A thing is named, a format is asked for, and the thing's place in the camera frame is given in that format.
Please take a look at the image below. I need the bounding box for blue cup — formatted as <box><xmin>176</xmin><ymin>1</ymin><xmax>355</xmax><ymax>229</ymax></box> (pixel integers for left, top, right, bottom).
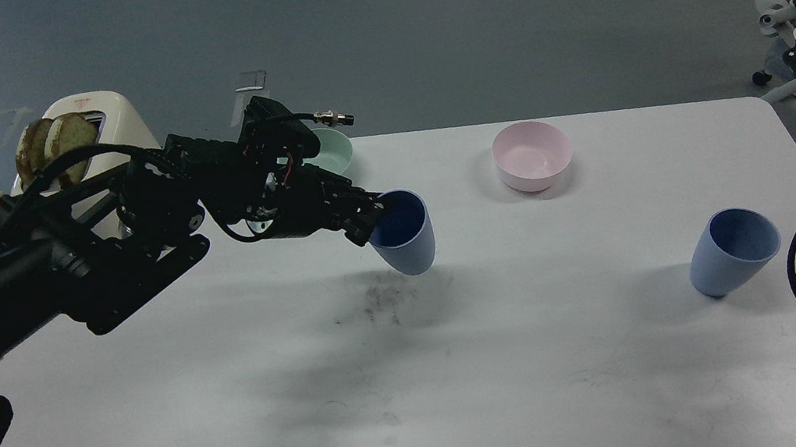
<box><xmin>369</xmin><ymin>188</ymin><xmax>437</xmax><ymax>276</ymax></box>
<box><xmin>688</xmin><ymin>208</ymin><xmax>782</xmax><ymax>298</ymax></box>

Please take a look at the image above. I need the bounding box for green bowl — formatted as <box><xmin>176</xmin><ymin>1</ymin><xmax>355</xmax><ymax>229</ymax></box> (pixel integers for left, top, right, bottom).
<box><xmin>308</xmin><ymin>127</ymin><xmax>353</xmax><ymax>176</ymax></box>

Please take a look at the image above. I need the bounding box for cream white toaster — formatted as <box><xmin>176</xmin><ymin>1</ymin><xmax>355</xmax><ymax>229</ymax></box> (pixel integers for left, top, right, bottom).
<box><xmin>12</xmin><ymin>90</ymin><xmax>160</xmax><ymax>239</ymax></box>

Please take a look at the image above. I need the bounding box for left bread slice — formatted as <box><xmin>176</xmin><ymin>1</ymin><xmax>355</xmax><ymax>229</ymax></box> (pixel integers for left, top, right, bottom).
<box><xmin>14</xmin><ymin>117</ymin><xmax>54</xmax><ymax>192</ymax></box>

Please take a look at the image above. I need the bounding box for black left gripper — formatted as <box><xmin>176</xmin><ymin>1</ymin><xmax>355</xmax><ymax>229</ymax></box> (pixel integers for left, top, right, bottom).
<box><xmin>193</xmin><ymin>96</ymin><xmax>388</xmax><ymax>247</ymax></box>

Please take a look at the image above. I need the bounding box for pink bowl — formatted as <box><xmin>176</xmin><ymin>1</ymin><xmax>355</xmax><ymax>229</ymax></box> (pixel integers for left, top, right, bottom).
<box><xmin>490</xmin><ymin>121</ymin><xmax>574</xmax><ymax>193</ymax></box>

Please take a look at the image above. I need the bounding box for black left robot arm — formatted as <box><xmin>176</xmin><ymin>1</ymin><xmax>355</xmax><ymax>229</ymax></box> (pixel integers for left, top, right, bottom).
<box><xmin>0</xmin><ymin>96</ymin><xmax>392</xmax><ymax>445</ymax></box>

